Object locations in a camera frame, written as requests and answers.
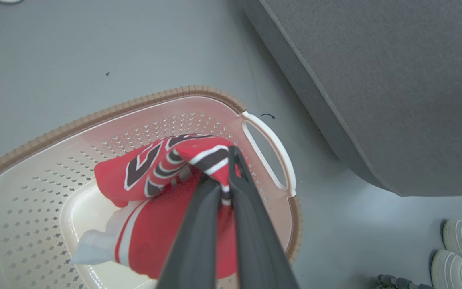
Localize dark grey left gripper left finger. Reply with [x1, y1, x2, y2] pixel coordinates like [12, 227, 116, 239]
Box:
[157, 174, 222, 289]

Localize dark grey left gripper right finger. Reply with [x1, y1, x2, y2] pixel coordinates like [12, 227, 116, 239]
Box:
[228, 146, 300, 289]

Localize red basketball jersey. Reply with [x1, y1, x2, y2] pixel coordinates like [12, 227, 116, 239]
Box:
[71, 134, 248, 281]

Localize grey upholstered furniture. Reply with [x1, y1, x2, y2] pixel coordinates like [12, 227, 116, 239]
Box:
[242, 0, 462, 197]

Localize grey shoe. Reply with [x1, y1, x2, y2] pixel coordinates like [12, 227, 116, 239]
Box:
[373, 274, 433, 289]

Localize beige perforated laundry basket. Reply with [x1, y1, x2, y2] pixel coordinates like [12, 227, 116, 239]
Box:
[0, 85, 304, 289]

